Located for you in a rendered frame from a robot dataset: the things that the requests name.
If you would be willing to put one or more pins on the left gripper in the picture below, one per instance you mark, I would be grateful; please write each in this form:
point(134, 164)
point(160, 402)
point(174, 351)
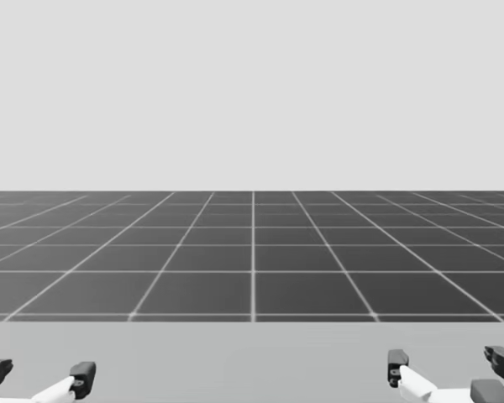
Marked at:
point(4, 399)

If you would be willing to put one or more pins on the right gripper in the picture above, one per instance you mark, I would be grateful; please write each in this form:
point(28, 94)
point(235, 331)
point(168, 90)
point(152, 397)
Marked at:
point(489, 392)

